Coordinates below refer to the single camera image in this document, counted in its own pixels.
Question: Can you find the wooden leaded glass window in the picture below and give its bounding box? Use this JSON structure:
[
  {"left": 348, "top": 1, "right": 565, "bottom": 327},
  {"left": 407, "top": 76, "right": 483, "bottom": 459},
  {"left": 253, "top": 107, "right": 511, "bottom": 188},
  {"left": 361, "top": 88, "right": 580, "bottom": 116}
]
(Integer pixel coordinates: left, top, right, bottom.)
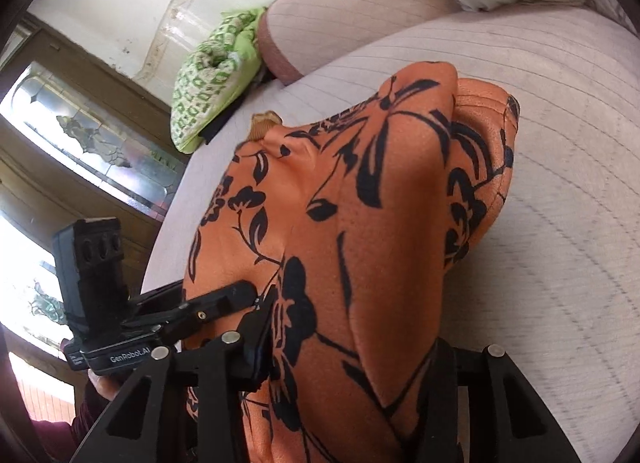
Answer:
[{"left": 0, "top": 13, "right": 201, "bottom": 394}]

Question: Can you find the orange black floral garment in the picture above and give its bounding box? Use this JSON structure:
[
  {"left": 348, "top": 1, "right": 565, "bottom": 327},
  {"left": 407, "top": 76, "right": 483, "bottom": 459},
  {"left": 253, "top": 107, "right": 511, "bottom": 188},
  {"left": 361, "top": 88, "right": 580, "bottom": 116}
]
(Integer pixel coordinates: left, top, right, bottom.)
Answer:
[{"left": 182, "top": 60, "right": 523, "bottom": 463}]

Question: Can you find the person's left forearm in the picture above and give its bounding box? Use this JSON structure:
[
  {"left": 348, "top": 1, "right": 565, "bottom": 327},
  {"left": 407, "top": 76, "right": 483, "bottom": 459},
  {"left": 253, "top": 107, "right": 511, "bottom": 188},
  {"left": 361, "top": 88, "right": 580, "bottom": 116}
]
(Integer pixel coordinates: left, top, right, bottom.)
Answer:
[{"left": 30, "top": 383, "right": 111, "bottom": 463}]

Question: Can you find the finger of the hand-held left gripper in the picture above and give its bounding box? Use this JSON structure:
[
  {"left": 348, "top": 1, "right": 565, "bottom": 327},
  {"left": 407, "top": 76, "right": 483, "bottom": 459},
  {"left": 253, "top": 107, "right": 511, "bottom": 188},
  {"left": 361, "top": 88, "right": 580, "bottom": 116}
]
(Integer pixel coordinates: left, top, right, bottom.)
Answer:
[{"left": 165, "top": 280, "right": 258, "bottom": 339}]

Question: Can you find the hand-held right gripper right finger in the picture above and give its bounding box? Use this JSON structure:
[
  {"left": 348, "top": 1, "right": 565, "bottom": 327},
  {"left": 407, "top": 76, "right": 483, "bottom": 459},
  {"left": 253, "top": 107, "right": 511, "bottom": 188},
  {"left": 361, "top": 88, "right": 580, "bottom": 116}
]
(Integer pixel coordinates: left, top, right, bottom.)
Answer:
[{"left": 400, "top": 338, "right": 583, "bottom": 463}]

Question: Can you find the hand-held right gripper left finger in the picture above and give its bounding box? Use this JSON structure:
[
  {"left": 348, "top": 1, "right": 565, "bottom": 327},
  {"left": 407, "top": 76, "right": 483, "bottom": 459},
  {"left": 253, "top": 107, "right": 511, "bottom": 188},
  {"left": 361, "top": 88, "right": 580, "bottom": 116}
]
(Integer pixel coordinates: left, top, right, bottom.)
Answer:
[{"left": 70, "top": 290, "right": 276, "bottom": 463}]

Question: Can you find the pink quilted sofa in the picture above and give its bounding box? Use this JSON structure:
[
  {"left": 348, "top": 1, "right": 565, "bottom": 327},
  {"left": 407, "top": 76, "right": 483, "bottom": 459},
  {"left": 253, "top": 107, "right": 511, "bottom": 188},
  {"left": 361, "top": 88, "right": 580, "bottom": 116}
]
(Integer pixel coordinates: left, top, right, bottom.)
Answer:
[{"left": 140, "top": 0, "right": 640, "bottom": 463}]

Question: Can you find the person's left hand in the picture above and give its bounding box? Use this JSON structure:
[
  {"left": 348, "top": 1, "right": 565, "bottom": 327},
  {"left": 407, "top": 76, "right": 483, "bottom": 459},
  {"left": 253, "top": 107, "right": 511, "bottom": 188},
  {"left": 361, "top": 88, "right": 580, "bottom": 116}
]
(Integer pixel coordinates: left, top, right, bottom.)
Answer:
[{"left": 87, "top": 370, "right": 126, "bottom": 401}]

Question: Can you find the green patterned pillow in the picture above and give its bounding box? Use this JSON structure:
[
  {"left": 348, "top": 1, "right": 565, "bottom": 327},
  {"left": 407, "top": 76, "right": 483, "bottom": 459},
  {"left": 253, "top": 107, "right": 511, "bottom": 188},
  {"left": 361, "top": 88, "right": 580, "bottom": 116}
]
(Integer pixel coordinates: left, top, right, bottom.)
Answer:
[{"left": 170, "top": 7, "right": 268, "bottom": 154}]

